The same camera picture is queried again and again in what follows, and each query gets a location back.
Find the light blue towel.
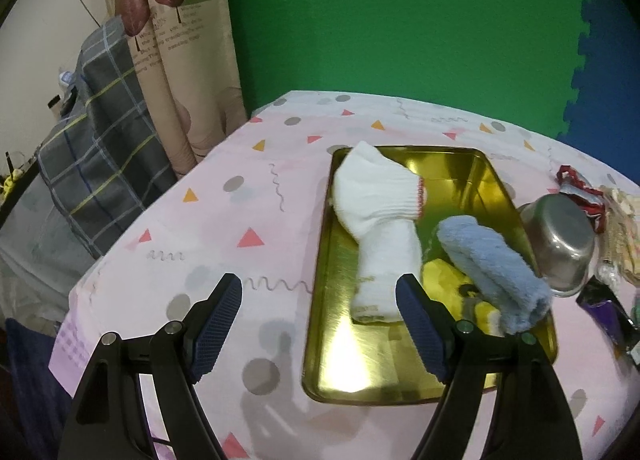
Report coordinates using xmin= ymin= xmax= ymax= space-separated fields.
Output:
xmin=437 ymin=215 xmax=553 ymax=336

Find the bag of toothpicks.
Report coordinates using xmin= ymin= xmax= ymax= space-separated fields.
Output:
xmin=597 ymin=212 xmax=640 ymax=286

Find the grey cloth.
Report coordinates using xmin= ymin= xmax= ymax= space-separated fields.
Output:
xmin=0 ymin=160 xmax=103 ymax=341

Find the steel bowl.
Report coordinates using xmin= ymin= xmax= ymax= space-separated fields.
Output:
xmin=517 ymin=194 xmax=597 ymax=297

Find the beige printed curtain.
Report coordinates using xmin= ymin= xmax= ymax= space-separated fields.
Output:
xmin=95 ymin=0 xmax=248 ymax=176

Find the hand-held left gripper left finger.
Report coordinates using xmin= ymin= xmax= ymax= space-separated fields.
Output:
xmin=57 ymin=272 xmax=244 ymax=460

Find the white sock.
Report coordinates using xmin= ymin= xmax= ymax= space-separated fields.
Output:
xmin=332 ymin=141 xmax=426 ymax=325

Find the dark blue cloth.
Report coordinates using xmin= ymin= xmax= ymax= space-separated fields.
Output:
xmin=5 ymin=317 xmax=76 ymax=460

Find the pink patterned tablecloth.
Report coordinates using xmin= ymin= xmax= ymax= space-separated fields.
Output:
xmin=47 ymin=90 xmax=640 ymax=460

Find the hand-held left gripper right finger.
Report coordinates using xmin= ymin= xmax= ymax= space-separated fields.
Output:
xmin=395 ymin=274 xmax=583 ymax=460

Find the blue foam mat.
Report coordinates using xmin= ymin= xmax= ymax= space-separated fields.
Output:
xmin=555 ymin=0 xmax=640 ymax=181

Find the yellow plush toy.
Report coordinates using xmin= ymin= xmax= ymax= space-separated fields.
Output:
xmin=422 ymin=260 xmax=503 ymax=338

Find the gold tin box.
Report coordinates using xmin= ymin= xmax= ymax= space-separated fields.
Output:
xmin=301 ymin=142 xmax=560 ymax=408

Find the dark purple packet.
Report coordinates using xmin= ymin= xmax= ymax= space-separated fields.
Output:
xmin=575 ymin=276 xmax=640 ymax=353

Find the grey plaid blanket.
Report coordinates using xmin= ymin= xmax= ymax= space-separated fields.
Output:
xmin=35 ymin=15 xmax=178 ymax=258

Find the green foam mat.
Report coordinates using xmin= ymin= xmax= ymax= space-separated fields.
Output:
xmin=217 ymin=0 xmax=596 ymax=141

